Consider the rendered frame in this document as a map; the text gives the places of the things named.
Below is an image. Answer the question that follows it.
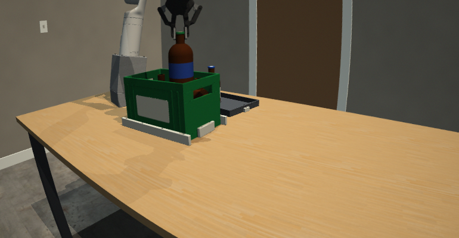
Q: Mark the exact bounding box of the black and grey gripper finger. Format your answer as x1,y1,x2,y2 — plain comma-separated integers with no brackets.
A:
157,4,178,40
182,3,202,39

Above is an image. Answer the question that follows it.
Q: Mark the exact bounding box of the brown glass bottle with blue cap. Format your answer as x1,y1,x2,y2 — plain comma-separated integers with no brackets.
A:
208,66,221,100

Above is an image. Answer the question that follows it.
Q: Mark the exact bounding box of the brown bottle with blue label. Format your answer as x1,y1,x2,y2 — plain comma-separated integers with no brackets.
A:
168,32,194,84

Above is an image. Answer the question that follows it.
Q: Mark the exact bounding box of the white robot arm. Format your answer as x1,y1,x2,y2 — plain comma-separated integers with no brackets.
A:
119,0,147,57

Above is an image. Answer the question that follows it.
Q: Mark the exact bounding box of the green plastic crate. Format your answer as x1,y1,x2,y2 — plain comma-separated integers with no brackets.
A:
125,69,221,140

